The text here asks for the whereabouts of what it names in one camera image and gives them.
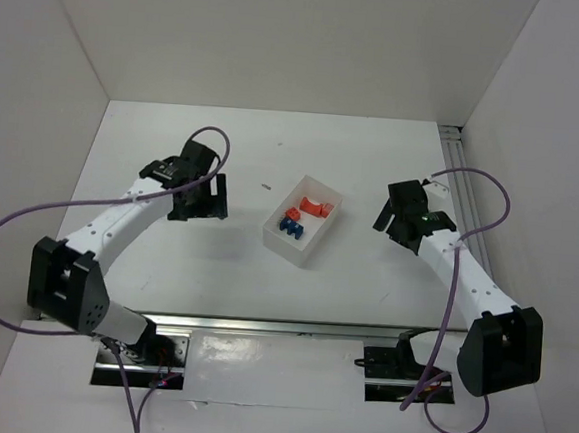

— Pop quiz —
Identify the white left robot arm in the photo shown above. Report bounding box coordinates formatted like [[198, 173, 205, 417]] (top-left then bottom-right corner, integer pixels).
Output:
[[27, 140, 228, 361]]

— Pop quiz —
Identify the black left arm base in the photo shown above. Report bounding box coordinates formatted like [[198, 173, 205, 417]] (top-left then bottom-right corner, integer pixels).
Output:
[[90, 332, 191, 391]]

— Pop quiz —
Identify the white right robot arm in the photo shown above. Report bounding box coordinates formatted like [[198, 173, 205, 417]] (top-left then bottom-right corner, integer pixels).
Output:
[[374, 180, 544, 397]]

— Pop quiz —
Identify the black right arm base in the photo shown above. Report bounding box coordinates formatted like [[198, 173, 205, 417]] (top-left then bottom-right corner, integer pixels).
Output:
[[354, 329, 427, 403]]

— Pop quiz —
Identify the red square block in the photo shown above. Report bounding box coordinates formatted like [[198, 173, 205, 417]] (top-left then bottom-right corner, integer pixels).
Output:
[[285, 207, 301, 222]]

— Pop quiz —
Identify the red arch block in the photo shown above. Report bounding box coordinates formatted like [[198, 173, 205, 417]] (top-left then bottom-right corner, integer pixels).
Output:
[[299, 197, 323, 218]]

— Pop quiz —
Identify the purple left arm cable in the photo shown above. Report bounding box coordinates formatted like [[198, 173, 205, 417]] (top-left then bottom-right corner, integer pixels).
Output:
[[0, 110, 235, 433]]

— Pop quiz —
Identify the aluminium side rail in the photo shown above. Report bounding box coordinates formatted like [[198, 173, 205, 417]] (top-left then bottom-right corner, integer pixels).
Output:
[[438, 125, 494, 278]]

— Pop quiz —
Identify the blue double arch block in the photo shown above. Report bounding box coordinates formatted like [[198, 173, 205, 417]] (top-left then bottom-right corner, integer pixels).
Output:
[[279, 217, 305, 240]]

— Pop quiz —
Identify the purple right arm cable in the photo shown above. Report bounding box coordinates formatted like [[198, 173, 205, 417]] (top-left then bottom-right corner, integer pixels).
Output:
[[397, 164, 516, 433]]

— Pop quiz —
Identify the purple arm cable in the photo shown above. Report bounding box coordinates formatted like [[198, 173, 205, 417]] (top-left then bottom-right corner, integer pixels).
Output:
[[0, 110, 235, 433], [397, 164, 516, 433]]

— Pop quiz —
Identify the aluminium front rail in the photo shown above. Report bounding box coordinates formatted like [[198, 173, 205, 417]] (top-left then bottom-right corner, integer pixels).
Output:
[[144, 312, 437, 345]]

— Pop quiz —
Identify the white plastic box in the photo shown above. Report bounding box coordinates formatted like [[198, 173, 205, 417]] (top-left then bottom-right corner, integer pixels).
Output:
[[262, 176, 343, 268]]

